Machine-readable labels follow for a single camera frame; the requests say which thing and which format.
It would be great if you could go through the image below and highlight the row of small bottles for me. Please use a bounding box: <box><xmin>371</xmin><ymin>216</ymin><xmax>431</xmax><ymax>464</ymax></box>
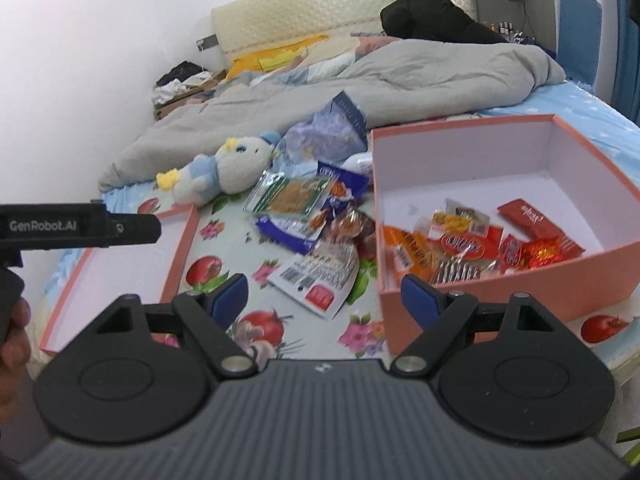
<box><xmin>482</xmin><ymin>19</ymin><xmax>531</xmax><ymax>43</ymax></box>

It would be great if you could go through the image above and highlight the brown candy wrapper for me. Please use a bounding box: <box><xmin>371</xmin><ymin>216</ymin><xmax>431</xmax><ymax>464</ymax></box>
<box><xmin>310</xmin><ymin>205</ymin><xmax>377</xmax><ymax>261</ymax></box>

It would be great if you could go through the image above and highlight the orange snack packet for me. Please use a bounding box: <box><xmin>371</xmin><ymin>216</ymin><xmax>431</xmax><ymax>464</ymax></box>
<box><xmin>382</xmin><ymin>225</ymin><xmax>437</xmax><ymax>283</ymax></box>

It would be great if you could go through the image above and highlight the dark blue snack packet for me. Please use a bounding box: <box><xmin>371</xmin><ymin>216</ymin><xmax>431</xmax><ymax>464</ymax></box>
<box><xmin>316</xmin><ymin>160</ymin><xmax>372</xmax><ymax>206</ymax></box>

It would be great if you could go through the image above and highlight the small red white snack packet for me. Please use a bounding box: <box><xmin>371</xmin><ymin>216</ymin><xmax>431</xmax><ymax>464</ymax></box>
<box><xmin>500</xmin><ymin>234</ymin><xmax>525</xmax><ymax>270</ymax></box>
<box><xmin>442</xmin><ymin>232</ymin><xmax>488</xmax><ymax>261</ymax></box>

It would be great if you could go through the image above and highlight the red long snack packet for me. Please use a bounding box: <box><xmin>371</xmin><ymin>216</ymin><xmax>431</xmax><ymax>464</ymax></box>
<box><xmin>497</xmin><ymin>199</ymin><xmax>557</xmax><ymax>241</ymax></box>

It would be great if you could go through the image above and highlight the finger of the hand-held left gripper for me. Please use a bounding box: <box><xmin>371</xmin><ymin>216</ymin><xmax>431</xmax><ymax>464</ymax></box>
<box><xmin>110</xmin><ymin>212</ymin><xmax>162</xmax><ymax>247</ymax></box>

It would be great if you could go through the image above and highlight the blue curtain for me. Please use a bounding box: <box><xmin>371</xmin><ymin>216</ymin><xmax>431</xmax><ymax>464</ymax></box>
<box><xmin>610</xmin><ymin>0</ymin><xmax>640</xmax><ymax>126</ymax></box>

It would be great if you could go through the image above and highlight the green clear snack packet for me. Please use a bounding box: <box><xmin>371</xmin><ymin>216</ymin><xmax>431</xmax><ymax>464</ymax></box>
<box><xmin>243</xmin><ymin>170</ymin><xmax>335</xmax><ymax>219</ymax></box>

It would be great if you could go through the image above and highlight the pink cardboard box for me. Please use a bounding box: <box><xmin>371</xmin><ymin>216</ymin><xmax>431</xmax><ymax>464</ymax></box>
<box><xmin>370</xmin><ymin>114</ymin><xmax>640</xmax><ymax>356</ymax></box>

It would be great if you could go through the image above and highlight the pile of clothes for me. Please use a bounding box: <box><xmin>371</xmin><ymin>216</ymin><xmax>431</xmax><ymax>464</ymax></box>
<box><xmin>154</xmin><ymin>61</ymin><xmax>216</xmax><ymax>106</ymax></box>

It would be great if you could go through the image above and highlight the person's left hand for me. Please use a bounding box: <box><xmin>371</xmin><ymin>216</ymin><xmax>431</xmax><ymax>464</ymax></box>
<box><xmin>0</xmin><ymin>297</ymin><xmax>32</xmax><ymax>411</ymax></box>

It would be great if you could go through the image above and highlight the blue chair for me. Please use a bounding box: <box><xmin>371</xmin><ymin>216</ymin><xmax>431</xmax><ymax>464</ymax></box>
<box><xmin>557</xmin><ymin>0</ymin><xmax>602</xmax><ymax>96</ymax></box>

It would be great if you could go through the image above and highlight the white and blue plush duck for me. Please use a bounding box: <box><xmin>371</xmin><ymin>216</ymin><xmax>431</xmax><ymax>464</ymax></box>
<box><xmin>156</xmin><ymin>131</ymin><xmax>282</xmax><ymax>207</ymax></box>

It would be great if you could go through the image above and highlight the black jacket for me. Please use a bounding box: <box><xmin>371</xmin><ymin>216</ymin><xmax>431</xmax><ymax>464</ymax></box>
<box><xmin>380</xmin><ymin>0</ymin><xmax>508</xmax><ymax>45</ymax></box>

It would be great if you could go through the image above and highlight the yellow snack packet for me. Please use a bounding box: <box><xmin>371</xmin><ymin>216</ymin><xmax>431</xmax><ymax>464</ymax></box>
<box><xmin>430</xmin><ymin>199</ymin><xmax>492</xmax><ymax>237</ymax></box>

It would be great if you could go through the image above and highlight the large red label snack packet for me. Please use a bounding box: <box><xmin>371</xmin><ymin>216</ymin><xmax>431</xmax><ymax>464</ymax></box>
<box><xmin>266</xmin><ymin>240</ymin><xmax>360</xmax><ymax>321</ymax></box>

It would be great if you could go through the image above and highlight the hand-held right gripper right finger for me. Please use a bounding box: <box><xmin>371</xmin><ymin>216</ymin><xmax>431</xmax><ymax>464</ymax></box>
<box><xmin>391</xmin><ymin>274</ymin><xmax>551</xmax><ymax>380</ymax></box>

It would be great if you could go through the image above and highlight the pink box lid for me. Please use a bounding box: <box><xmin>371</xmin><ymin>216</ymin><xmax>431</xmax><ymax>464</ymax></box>
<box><xmin>39</xmin><ymin>204</ymin><xmax>201</xmax><ymax>356</ymax></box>

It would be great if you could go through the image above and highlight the blue white snack packet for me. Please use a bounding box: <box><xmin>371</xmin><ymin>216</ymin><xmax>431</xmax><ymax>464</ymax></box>
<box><xmin>255</xmin><ymin>212</ymin><xmax>326</xmax><ymax>256</ymax></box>

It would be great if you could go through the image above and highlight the grey duvet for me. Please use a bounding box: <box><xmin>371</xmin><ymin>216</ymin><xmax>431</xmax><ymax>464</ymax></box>
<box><xmin>97</xmin><ymin>39</ymin><xmax>567</xmax><ymax>192</ymax></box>

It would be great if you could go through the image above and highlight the purple floral gift bag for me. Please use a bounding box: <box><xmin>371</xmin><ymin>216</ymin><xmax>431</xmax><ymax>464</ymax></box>
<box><xmin>272</xmin><ymin>91</ymin><xmax>370</xmax><ymax>171</ymax></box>

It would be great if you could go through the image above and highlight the cardboard box nightstand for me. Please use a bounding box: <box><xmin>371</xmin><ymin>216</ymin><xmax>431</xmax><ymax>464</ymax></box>
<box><xmin>152</xmin><ymin>71</ymin><xmax>228</xmax><ymax>122</ymax></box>

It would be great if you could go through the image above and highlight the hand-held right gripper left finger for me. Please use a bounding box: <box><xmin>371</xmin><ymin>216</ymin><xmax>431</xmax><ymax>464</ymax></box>
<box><xmin>95</xmin><ymin>273</ymin><xmax>253</xmax><ymax>380</ymax></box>

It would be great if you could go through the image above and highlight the cream quilted headboard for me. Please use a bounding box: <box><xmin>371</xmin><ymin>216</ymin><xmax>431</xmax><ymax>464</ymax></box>
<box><xmin>210</xmin><ymin>0</ymin><xmax>475</xmax><ymax>56</ymax></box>

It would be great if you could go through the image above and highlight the red gold snack packet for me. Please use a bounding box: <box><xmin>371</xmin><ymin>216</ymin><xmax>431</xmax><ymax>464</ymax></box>
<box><xmin>522</xmin><ymin>237</ymin><xmax>586</xmax><ymax>269</ymax></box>

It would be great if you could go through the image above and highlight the yellow pillow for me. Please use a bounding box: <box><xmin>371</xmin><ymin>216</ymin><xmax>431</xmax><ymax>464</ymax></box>
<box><xmin>226</xmin><ymin>35</ymin><xmax>331</xmax><ymax>81</ymax></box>

